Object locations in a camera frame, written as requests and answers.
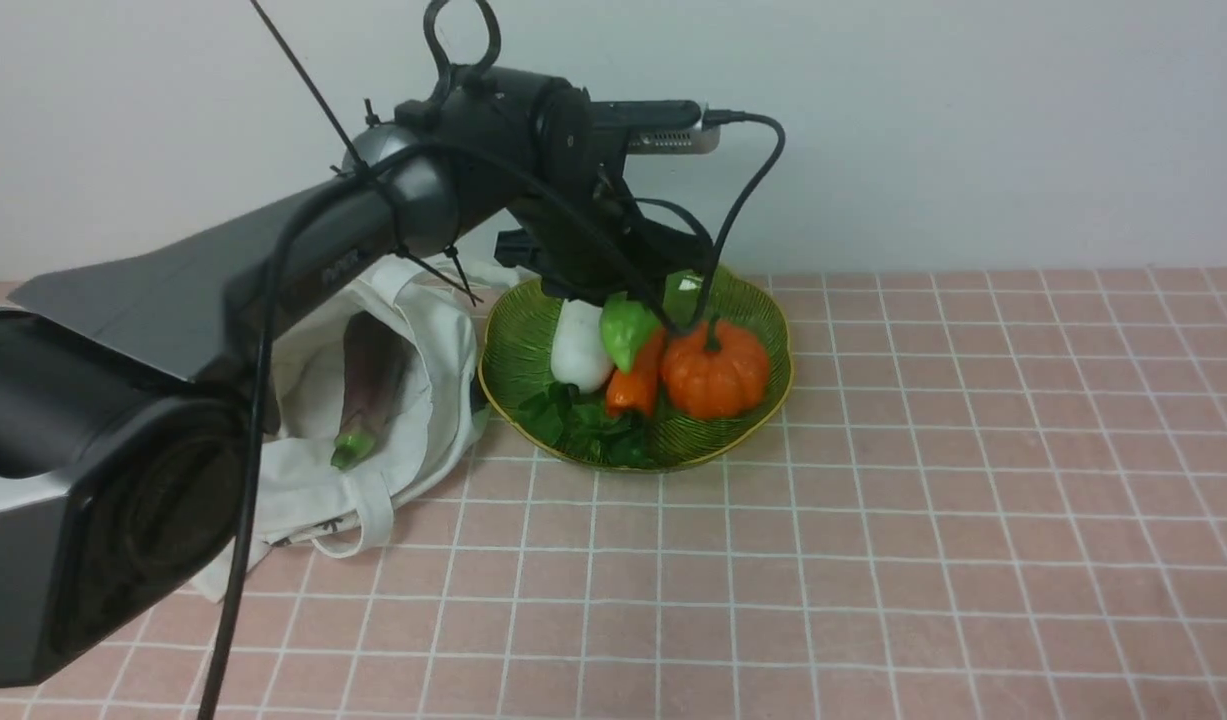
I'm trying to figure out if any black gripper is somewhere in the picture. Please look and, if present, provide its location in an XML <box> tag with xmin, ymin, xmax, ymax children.
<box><xmin>494</xmin><ymin>190</ymin><xmax>715</xmax><ymax>305</ymax></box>

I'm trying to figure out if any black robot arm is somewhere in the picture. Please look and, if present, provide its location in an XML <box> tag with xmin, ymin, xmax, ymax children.
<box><xmin>0</xmin><ymin>64</ymin><xmax>719</xmax><ymax>689</ymax></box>

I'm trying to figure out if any white cloth tote bag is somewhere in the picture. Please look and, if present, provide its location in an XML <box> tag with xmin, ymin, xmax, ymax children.
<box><xmin>248</xmin><ymin>256</ymin><xmax>488</xmax><ymax>565</ymax></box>

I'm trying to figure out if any white radish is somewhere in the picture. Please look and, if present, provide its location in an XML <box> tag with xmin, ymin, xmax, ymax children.
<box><xmin>550</xmin><ymin>301</ymin><xmax>614</xmax><ymax>395</ymax></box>

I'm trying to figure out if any green leaf-shaped plate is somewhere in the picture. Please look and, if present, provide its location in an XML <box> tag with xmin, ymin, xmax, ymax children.
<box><xmin>479</xmin><ymin>266</ymin><xmax>795</xmax><ymax>473</ymax></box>

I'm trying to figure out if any orange carrot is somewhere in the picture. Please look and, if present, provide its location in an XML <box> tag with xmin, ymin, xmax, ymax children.
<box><xmin>604</xmin><ymin>327</ymin><xmax>667</xmax><ymax>419</ymax></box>

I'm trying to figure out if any dark green leafy vegetable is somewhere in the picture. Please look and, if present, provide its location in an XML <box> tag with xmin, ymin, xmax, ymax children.
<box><xmin>517</xmin><ymin>381</ymin><xmax>656</xmax><ymax>469</ymax></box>

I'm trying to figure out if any orange pumpkin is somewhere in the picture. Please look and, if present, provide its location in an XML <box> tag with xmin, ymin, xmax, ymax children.
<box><xmin>660</xmin><ymin>315</ymin><xmax>771</xmax><ymax>419</ymax></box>

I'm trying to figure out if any purple eggplant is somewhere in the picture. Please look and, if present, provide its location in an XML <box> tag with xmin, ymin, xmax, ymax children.
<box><xmin>330</xmin><ymin>313</ymin><xmax>413</xmax><ymax>471</ymax></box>

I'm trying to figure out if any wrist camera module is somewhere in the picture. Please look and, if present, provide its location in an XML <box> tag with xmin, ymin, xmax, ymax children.
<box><xmin>593</xmin><ymin>101</ymin><xmax>721</xmax><ymax>155</ymax></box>

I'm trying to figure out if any black cable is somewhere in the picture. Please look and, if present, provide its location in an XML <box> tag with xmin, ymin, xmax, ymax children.
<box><xmin>694</xmin><ymin>108</ymin><xmax>787</xmax><ymax>329</ymax></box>

